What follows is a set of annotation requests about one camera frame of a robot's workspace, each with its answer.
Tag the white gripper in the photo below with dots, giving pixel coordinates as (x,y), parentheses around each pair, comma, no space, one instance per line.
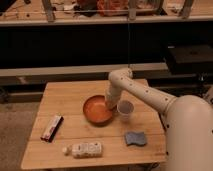
(112,96)

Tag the orange ceramic bowl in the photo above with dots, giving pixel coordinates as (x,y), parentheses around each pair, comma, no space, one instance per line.
(96,111)

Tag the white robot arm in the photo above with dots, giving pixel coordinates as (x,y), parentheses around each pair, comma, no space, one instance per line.
(189,121)

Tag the translucent plastic cup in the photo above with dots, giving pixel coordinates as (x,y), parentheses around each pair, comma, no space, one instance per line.
(125,108)

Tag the blue sponge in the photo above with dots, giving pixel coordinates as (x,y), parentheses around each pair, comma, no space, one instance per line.
(135,138)

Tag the red black snack bar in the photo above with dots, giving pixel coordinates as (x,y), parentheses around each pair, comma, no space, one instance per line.
(51,128)

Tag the white plastic bottle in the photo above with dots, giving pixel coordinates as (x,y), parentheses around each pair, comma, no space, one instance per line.
(84,150)

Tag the wooden table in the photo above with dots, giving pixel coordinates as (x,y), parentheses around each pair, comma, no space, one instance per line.
(66,99)

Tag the black box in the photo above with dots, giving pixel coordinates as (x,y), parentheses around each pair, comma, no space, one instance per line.
(193,59)

